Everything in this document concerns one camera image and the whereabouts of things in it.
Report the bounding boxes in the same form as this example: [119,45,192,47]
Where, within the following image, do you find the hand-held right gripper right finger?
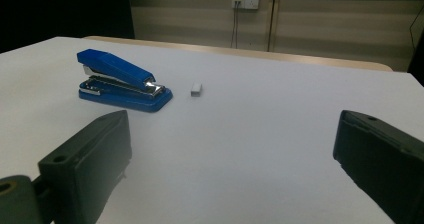
[332,109,424,224]

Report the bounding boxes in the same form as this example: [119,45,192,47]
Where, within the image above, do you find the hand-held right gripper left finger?
[37,109,133,224]

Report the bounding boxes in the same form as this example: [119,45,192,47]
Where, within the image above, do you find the blue stapler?
[76,48,174,114]

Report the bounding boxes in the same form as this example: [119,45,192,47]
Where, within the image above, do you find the small white eraser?
[190,81,203,98]

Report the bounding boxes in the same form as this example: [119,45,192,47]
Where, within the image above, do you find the black curtain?
[407,27,424,78]
[0,0,136,54]

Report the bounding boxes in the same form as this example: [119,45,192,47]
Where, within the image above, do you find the white table cover sheet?
[0,36,424,224]

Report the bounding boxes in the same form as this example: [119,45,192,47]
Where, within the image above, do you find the black socket cable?
[234,0,240,49]
[230,0,237,49]

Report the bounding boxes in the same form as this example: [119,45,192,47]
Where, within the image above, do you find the white wall socket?
[231,0,260,11]

